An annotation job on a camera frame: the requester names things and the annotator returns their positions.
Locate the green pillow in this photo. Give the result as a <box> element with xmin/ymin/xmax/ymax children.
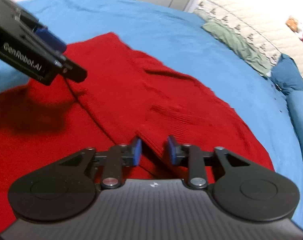
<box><xmin>202</xmin><ymin>21</ymin><xmax>272</xmax><ymax>77</ymax></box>

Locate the brown plush toy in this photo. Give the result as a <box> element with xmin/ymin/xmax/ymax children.
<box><xmin>286</xmin><ymin>17</ymin><xmax>298</xmax><ymax>33</ymax></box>

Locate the red knit sweater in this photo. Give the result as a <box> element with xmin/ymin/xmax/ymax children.
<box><xmin>0</xmin><ymin>33</ymin><xmax>273</xmax><ymax>232</ymax></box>

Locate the dark blue pillow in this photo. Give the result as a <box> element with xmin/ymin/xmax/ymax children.
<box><xmin>270</xmin><ymin>54</ymin><xmax>303</xmax><ymax>95</ymax></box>

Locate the cream quilted headboard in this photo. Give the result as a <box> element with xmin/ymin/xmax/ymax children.
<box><xmin>193</xmin><ymin>0</ymin><xmax>303</xmax><ymax>78</ymax></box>

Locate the blue bed sheet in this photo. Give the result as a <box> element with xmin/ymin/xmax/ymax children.
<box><xmin>0</xmin><ymin>0</ymin><xmax>303</xmax><ymax>229</ymax></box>

